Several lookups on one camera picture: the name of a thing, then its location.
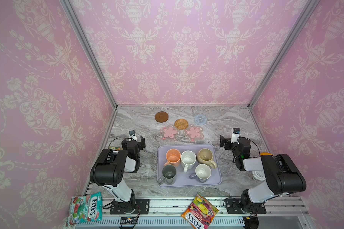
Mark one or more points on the brown wooden round coaster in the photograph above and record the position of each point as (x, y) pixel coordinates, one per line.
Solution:
(161, 116)

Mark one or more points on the white speckled mug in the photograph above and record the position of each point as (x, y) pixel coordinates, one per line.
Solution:
(188, 160)

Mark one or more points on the right aluminium corner post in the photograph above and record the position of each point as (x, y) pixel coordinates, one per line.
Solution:
(289, 41)

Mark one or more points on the beige yellow mug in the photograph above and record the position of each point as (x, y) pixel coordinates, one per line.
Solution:
(205, 156)

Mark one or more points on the woven rattan round coaster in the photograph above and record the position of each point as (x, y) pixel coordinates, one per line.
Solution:
(181, 124)

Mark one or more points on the peach pink mug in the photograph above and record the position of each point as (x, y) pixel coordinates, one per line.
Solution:
(173, 157)

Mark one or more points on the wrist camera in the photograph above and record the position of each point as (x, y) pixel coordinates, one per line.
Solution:
(235, 135)
(132, 135)

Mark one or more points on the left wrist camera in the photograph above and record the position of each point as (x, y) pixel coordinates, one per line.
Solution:
(132, 135)

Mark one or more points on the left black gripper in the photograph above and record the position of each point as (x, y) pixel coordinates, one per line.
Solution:
(142, 143)

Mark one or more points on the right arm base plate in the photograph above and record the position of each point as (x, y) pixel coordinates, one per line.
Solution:
(238, 206)

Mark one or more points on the yellow green Fox's candy bag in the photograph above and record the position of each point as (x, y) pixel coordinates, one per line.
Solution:
(115, 148)

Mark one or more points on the lavender mug white inside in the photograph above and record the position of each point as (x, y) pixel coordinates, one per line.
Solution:
(202, 173)

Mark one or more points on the red Fox's candy bag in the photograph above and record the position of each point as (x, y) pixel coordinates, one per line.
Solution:
(200, 213)

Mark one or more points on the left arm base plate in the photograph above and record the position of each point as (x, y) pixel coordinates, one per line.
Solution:
(137, 206)

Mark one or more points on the pink flower coaster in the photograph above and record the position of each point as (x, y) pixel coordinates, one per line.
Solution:
(169, 133)
(194, 133)

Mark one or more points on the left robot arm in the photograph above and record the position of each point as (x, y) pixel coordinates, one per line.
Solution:
(108, 172)

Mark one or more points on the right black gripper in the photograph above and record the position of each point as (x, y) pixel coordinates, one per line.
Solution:
(223, 142)

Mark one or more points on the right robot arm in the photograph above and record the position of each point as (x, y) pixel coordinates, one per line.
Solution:
(281, 177)

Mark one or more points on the orange lidded jar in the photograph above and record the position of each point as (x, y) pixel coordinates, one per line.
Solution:
(266, 154)

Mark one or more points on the grey green mug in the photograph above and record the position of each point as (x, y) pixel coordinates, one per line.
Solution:
(168, 175)

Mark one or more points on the light blue knitted coaster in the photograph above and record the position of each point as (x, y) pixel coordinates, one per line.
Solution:
(200, 119)

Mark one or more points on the aluminium corner post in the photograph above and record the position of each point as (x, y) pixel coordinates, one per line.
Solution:
(289, 41)
(81, 35)

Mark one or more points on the aluminium front rail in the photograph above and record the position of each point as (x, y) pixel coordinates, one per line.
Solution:
(165, 213)

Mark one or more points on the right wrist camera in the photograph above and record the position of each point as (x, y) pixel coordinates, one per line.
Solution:
(235, 135)

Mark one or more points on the lavender plastic tray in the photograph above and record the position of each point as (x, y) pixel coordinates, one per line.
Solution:
(183, 179)

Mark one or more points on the white lidded cup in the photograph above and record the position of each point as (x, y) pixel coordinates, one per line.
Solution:
(258, 175)

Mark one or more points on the left aluminium corner post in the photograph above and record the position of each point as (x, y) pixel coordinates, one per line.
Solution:
(81, 35)

